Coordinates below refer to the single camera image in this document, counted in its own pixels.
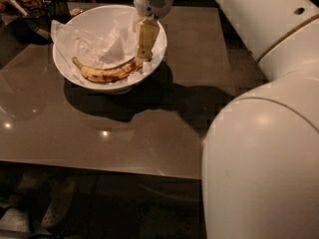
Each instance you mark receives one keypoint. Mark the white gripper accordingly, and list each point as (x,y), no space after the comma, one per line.
(154,3)

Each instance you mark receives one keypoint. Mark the spotted yellow banana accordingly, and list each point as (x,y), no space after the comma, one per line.
(103,76)

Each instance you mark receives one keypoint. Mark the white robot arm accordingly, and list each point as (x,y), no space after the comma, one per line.
(260,161)

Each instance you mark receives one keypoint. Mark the white ceramic bowl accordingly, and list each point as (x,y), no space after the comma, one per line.
(93,20)

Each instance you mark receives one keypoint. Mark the white crumpled paper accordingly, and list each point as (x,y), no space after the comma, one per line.
(96,44)

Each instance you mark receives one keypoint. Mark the white perforated clog shoe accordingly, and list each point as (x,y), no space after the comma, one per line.
(60,201)

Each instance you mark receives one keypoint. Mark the white clog shoe left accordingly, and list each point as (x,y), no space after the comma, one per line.
(16,203)

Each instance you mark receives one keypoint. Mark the black wire basket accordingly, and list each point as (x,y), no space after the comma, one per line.
(35,18)

